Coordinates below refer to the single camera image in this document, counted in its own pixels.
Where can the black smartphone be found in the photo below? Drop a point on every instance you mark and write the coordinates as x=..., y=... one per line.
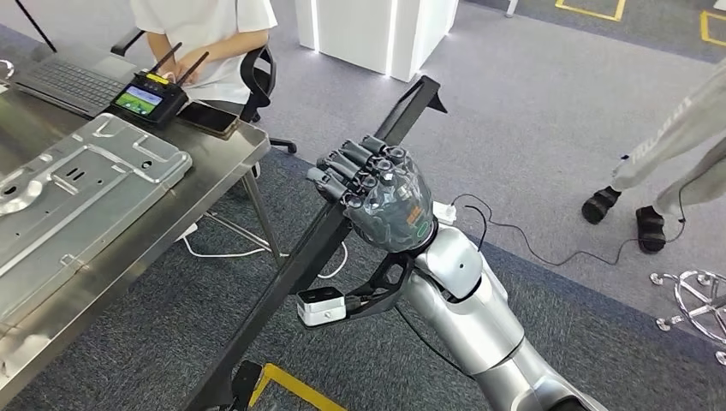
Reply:
x=207, y=118

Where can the stainless steel workbench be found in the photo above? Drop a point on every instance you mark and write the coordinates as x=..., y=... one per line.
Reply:
x=215, y=164

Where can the person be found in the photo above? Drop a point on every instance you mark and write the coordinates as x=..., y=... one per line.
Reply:
x=669, y=142
x=198, y=22

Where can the white furniture leg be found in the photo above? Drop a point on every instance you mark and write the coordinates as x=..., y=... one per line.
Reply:
x=511, y=7

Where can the black controller with antennas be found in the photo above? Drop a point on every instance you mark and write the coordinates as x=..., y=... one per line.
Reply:
x=170, y=108

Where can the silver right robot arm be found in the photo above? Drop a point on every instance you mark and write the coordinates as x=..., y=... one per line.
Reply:
x=471, y=323

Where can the chrome stool with black seat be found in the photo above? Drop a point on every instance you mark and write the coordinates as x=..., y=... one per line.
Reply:
x=661, y=324

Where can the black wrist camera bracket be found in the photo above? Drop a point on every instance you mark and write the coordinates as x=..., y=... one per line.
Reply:
x=380, y=289

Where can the long black plastic bracket part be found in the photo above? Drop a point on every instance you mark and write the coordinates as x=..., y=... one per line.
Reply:
x=306, y=255

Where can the thin black rod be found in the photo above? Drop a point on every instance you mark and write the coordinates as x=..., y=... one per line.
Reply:
x=35, y=25

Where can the white power strip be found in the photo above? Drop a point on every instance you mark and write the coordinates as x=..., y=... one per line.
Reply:
x=445, y=213

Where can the stamped silver metal panel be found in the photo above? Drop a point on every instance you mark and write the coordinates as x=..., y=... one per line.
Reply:
x=85, y=215

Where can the person's right forearm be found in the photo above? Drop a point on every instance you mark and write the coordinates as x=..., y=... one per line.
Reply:
x=159, y=51

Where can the person's left forearm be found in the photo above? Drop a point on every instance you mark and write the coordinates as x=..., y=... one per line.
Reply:
x=232, y=48

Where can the grey laptop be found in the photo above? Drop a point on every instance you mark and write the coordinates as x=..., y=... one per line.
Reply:
x=68, y=82

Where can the person's hand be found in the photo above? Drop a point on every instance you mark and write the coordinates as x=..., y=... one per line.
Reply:
x=180, y=71

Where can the white power adapter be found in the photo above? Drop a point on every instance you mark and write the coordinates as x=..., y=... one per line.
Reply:
x=187, y=232

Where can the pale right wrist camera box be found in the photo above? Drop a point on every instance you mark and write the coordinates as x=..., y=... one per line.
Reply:
x=320, y=309

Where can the white illuminated column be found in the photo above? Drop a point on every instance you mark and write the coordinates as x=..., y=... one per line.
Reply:
x=351, y=34

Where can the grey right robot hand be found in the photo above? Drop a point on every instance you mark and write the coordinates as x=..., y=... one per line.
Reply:
x=391, y=210

